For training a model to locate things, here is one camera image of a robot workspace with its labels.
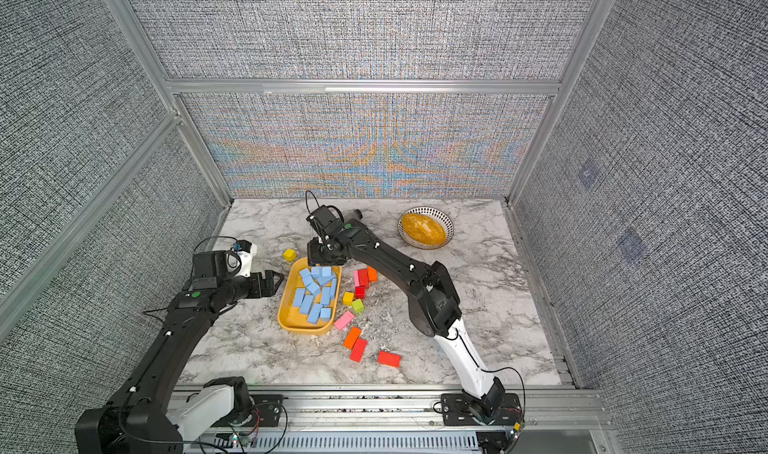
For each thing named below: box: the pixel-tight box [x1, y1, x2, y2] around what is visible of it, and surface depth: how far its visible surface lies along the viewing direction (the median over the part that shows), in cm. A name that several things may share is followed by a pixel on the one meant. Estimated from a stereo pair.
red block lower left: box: [350, 338, 368, 363], surface depth 85 cm
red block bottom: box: [378, 350, 402, 368], surface depth 83 cm
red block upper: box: [358, 269, 369, 288], surface depth 98 cm
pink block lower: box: [334, 311, 355, 331], surface depth 90 cm
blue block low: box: [300, 295, 314, 315], surface depth 92 cm
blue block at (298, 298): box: [294, 288, 306, 308], surface depth 94 cm
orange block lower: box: [343, 327, 362, 349], surface depth 87 cm
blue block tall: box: [308, 303, 323, 324], surface depth 90 cm
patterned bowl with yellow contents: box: [397, 206, 454, 250], surface depth 106 cm
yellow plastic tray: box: [278, 257, 342, 333], surface depth 91 cm
